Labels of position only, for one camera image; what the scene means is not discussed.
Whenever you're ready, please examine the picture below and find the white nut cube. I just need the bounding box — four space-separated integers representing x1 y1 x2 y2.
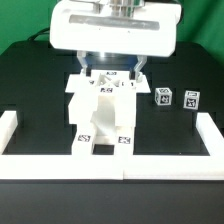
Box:
155 87 172 106
183 90 200 110

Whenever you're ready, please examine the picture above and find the black cable with connector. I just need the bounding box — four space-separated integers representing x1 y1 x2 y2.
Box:
27 28 51 42

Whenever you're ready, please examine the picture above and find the white chair back frame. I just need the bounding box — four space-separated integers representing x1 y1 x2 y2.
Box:
66 70 143 127

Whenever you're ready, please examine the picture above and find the white chair seat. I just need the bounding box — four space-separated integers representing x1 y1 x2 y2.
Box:
92 87 116 145

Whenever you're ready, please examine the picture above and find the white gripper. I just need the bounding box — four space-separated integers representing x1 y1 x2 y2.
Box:
50 0 182 81

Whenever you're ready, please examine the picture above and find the white marker base plate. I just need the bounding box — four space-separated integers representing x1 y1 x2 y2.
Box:
65 74 151 93

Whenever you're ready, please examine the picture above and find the white U-shaped fence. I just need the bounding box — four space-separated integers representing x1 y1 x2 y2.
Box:
0 111 224 180

